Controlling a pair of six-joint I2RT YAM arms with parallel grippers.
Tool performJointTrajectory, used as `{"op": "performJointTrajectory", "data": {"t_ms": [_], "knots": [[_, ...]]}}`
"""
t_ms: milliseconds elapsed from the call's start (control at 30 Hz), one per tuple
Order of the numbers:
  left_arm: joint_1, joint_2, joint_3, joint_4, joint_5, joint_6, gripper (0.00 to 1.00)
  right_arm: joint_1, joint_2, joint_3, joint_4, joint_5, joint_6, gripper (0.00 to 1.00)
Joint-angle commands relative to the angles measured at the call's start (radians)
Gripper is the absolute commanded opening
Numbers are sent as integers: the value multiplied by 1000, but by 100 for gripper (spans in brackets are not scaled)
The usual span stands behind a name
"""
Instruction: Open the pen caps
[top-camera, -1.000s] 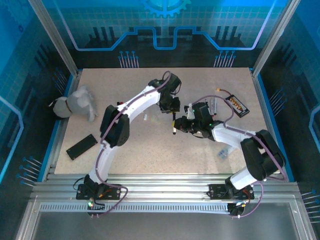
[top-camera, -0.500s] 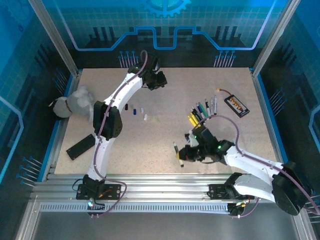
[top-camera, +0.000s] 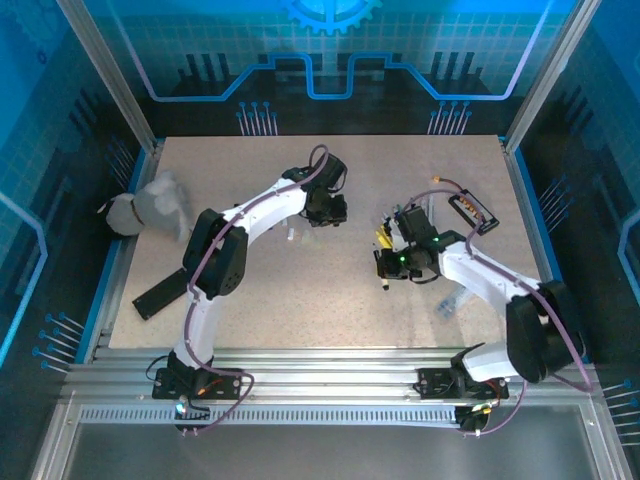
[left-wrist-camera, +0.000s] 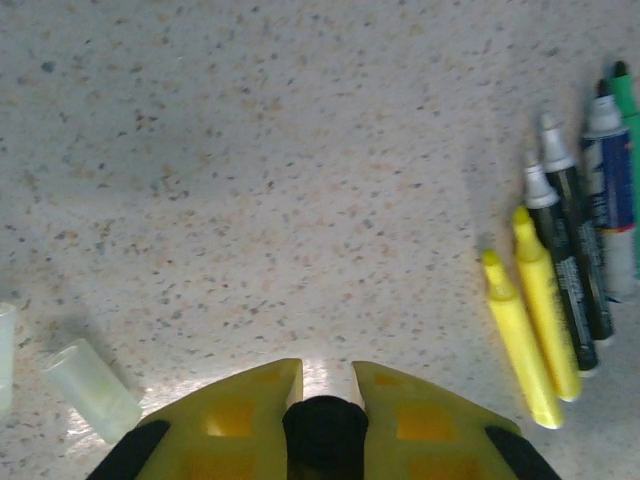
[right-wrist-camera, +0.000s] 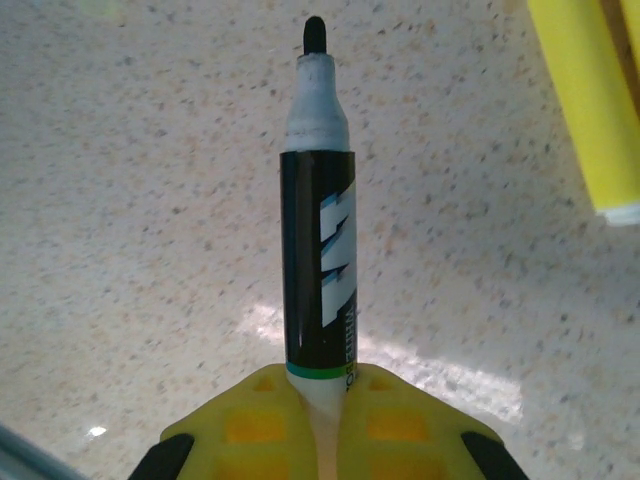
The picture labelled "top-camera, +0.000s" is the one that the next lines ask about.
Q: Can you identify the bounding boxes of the aluminium side rail blue strip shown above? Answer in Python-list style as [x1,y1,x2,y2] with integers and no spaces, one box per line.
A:
[82,139,166,364]
[499,134,591,364]

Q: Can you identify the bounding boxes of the aluminium frame post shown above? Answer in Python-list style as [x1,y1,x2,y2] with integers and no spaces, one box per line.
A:
[502,0,599,154]
[55,0,164,154]

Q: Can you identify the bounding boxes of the aluminium front rail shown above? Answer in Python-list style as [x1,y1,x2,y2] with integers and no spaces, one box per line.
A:
[62,346,604,401]

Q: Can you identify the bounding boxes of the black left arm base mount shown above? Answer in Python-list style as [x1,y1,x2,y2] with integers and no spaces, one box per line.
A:
[152,352,246,401]

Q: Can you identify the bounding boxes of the black flat rectangular plate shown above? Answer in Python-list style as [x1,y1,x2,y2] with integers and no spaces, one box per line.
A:
[131,269,188,321]

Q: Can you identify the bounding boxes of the slotted grey cable duct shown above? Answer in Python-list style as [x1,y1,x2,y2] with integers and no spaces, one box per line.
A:
[77,405,464,427]

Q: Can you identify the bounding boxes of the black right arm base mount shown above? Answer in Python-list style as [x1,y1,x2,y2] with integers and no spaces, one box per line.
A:
[416,357,510,401]

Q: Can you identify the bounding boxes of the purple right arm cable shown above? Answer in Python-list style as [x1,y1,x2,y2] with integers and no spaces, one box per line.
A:
[405,188,596,439]

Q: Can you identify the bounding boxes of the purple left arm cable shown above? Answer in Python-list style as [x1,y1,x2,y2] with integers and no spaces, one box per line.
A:
[172,144,255,437]

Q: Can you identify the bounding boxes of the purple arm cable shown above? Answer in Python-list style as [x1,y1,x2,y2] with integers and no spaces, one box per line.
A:
[172,144,255,437]
[405,188,596,439]

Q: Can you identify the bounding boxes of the grey plush toy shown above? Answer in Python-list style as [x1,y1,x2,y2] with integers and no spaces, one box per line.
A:
[97,169,195,241]

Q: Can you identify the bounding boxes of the grey metal front panel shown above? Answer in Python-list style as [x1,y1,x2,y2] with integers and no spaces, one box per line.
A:
[29,399,631,480]

